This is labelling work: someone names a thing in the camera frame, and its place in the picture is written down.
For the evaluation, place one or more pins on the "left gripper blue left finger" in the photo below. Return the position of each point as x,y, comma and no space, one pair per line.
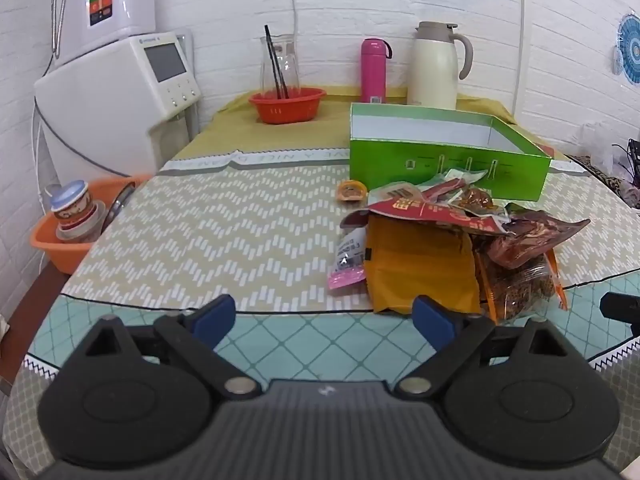
190,340

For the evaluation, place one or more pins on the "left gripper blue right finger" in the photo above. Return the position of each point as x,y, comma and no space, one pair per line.
455,337

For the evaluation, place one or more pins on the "orange clear nut bag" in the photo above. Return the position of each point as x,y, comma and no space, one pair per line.
509,294

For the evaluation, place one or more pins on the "orange snack pouch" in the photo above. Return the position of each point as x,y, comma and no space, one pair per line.
405,260

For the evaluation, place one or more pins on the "dark brown snack bag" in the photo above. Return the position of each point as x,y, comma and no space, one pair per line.
531,233

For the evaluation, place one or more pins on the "pink edged cookie bag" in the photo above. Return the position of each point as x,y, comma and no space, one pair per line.
347,269

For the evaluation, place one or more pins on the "red printed snack packet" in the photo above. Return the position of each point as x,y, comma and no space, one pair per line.
406,202

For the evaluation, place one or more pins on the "stacked instant noodle cups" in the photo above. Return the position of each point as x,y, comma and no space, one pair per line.
80,216

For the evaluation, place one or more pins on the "small orange jelly cup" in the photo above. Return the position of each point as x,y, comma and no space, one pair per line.
351,191

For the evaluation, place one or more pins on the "green cardboard box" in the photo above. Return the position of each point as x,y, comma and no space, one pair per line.
389,143

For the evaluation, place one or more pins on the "white water dispenser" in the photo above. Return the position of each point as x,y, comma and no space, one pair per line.
120,110

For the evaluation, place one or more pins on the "red plastic basket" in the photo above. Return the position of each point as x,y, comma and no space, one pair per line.
301,106

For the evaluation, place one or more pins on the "cream thermos jug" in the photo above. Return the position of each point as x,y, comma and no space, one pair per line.
440,58

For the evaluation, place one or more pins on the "pink thermos bottle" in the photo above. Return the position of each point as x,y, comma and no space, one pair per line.
374,54

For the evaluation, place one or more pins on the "clear glass carafe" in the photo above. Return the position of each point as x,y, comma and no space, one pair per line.
287,57

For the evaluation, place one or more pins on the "white water purifier unit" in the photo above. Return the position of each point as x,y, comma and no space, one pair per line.
82,26

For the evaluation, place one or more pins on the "blue wall fan decoration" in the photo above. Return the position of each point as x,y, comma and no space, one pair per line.
626,52

